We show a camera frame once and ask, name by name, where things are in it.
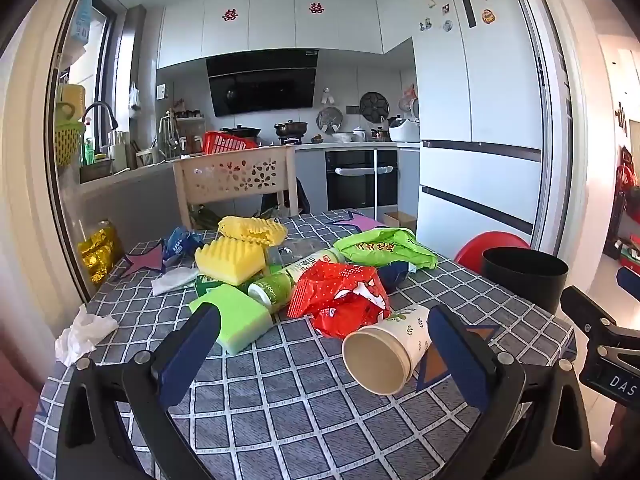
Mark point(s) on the white stick vacuum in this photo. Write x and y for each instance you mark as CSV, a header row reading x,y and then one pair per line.
x,y
375,185

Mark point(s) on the white rice cooker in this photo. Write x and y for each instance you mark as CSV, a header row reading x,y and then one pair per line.
x,y
404,130

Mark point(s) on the green snack bag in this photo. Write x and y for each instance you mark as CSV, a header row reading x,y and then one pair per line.
x,y
380,247

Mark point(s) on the gold foil bag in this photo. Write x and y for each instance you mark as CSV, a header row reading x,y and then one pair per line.
x,y
100,255

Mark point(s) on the flat white tissue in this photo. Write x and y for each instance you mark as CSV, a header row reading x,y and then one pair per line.
x,y
172,280

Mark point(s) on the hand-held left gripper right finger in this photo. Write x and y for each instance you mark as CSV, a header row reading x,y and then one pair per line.
x,y
460,355

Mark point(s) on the green carton box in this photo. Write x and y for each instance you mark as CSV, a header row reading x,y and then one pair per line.
x,y
207,285

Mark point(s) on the black wok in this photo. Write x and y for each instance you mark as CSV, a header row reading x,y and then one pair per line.
x,y
241,132

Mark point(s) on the green sponge block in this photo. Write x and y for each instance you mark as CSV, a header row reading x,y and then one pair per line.
x,y
235,315

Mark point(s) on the crumpled white tissue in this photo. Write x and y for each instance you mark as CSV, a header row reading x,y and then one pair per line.
x,y
80,335

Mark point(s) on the kitchen faucet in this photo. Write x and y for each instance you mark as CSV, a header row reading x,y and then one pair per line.
x,y
102,106

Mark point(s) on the clear plastic bag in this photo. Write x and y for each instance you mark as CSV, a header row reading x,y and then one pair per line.
x,y
300,247

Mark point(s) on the white wall cabinets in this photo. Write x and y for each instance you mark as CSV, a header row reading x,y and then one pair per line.
x,y
270,25

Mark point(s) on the red gift boxes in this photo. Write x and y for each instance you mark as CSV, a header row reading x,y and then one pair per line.
x,y
627,180

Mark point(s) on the brown cardboard box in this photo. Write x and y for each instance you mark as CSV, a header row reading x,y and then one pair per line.
x,y
400,221

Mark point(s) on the green toothpaste tube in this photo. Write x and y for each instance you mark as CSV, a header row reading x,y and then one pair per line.
x,y
280,282

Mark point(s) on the black range hood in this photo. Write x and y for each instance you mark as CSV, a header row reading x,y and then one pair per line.
x,y
265,85

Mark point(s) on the red stool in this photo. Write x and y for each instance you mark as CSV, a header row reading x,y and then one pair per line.
x,y
475,252

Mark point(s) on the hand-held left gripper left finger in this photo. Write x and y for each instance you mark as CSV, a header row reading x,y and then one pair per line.
x,y
192,350

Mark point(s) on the black trash bin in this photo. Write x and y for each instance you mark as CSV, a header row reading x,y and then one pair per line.
x,y
520,280

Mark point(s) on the red paper decal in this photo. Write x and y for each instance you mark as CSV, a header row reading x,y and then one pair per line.
x,y
316,8
230,15

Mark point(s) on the green leafy vegetables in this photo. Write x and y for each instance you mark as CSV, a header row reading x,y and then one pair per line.
x,y
205,217

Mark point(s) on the red plastic basket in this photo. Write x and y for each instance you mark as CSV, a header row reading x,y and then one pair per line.
x,y
225,142

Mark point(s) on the black cooking pot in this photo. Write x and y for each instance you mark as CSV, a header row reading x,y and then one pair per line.
x,y
291,128

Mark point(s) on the white paper cup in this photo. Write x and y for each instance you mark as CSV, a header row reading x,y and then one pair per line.
x,y
395,340

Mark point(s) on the yellow ridged sponge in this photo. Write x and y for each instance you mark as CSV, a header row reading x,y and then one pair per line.
x,y
227,260
250,230

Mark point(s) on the round grey steamer rack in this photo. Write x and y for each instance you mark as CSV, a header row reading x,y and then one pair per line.
x,y
330,119

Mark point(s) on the black built-in oven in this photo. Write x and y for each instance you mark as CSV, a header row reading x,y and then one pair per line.
x,y
360,190

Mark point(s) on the white refrigerator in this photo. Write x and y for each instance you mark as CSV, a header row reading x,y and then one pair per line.
x,y
475,85

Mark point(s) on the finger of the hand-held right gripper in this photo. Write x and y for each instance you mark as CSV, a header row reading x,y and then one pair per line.
x,y
587,310
629,277

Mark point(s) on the green plastic colander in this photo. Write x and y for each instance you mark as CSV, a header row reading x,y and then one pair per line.
x,y
67,142

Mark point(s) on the beige carved chair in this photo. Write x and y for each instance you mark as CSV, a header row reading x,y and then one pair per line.
x,y
235,172

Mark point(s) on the round black baking pan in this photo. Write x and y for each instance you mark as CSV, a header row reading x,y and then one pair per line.
x,y
374,106

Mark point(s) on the grey checked tablecloth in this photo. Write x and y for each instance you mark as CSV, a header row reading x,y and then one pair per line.
x,y
300,410

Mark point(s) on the red snack bag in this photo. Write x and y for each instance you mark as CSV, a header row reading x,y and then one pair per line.
x,y
340,290

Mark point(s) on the small blue wrapper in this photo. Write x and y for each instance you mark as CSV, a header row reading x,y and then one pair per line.
x,y
180,245

